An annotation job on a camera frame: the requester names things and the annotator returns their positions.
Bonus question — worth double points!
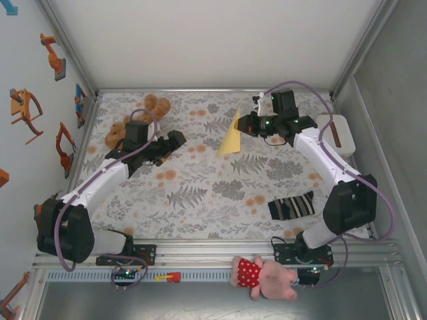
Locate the yellow paper sheet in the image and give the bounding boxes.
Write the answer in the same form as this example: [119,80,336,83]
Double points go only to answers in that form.
[216,104,243,158]

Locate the brown teddy bear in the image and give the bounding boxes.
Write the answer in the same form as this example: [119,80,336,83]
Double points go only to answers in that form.
[104,93,171,150]

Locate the white tissue box brown slot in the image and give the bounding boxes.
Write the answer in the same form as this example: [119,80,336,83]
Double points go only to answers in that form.
[313,114,356,164]

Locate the floral patterned table mat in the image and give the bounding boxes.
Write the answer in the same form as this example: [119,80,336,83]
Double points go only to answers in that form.
[63,91,370,240]

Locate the black white striped sock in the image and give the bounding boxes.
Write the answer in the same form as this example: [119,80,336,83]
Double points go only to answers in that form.
[268,190,316,221]

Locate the pink plush pig red dress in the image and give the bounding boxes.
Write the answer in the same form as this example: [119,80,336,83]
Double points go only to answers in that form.
[229,254,299,303]

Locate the thin aluminium frame rail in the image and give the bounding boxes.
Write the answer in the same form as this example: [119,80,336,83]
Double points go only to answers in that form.
[96,87,334,95]

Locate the slim aluminium side rail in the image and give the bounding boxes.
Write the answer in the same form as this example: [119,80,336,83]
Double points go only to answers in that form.
[55,96,101,241]

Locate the blue orange wall sticker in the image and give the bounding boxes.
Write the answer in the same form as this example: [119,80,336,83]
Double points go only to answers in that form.
[73,83,88,129]

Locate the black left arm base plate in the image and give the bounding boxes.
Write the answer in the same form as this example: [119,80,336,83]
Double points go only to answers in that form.
[95,244,157,267]

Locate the wide grooved aluminium rail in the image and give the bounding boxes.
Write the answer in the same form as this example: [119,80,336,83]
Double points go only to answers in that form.
[32,238,405,270]

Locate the aluminium frame post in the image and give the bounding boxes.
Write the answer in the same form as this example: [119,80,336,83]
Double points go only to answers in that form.
[39,0,103,101]
[329,0,400,101]

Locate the orange curved gripper wall sticker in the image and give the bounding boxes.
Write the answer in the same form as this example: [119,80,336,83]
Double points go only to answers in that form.
[9,88,44,145]

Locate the perforated grey cable duct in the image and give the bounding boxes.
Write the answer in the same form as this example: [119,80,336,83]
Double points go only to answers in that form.
[45,270,234,283]

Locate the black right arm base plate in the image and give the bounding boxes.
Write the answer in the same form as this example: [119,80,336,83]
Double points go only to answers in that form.
[272,242,334,267]

